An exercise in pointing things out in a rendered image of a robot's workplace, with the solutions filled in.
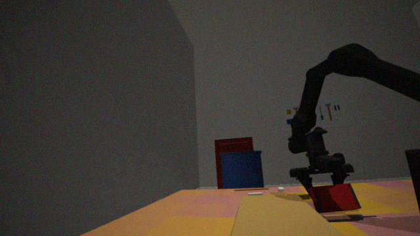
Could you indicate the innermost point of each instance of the tan panel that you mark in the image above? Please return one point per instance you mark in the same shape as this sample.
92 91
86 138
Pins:
280 215

